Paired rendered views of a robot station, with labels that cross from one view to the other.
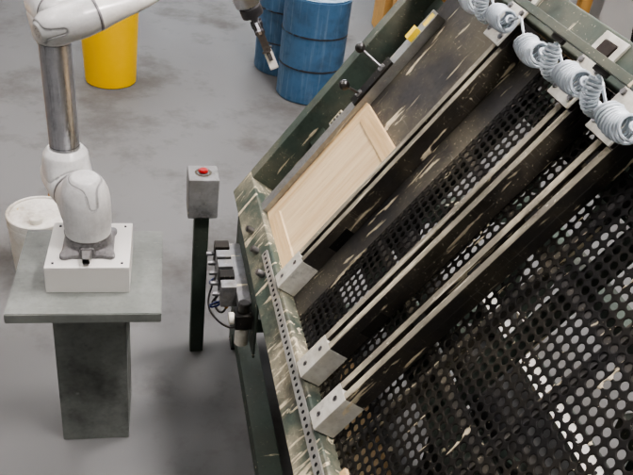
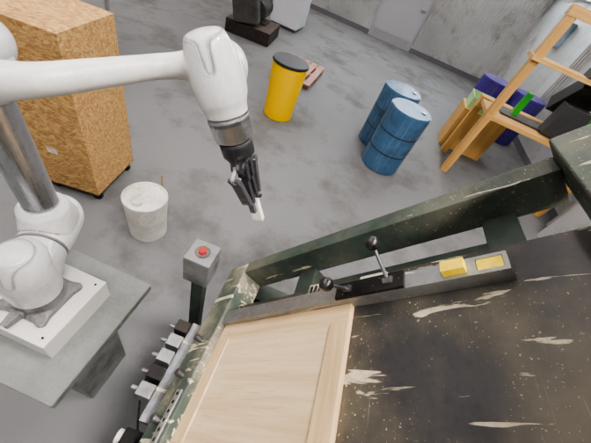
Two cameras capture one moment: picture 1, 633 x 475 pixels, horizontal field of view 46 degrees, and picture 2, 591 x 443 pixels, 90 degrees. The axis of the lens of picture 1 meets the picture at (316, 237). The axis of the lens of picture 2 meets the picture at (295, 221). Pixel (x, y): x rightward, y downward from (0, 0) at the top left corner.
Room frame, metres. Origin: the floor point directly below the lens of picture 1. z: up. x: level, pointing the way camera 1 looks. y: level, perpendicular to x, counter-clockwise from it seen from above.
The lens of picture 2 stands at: (1.97, 0.00, 2.04)
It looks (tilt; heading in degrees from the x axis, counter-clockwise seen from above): 45 degrees down; 15
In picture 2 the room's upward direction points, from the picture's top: 24 degrees clockwise
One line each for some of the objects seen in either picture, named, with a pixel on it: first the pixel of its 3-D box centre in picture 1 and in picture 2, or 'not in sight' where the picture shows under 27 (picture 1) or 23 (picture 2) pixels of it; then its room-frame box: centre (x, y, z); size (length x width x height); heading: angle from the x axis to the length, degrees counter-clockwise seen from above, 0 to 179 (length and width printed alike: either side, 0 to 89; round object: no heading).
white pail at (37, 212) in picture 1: (40, 234); (147, 207); (2.96, 1.34, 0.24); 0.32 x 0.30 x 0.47; 14
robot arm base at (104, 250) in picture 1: (88, 241); (33, 297); (2.07, 0.78, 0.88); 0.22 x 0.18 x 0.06; 14
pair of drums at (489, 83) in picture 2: not in sight; (497, 109); (9.18, -0.96, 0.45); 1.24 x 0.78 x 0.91; 104
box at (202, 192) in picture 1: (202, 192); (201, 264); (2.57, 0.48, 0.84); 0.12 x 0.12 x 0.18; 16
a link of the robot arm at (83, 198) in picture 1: (85, 202); (25, 269); (2.10, 0.79, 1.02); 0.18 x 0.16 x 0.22; 37
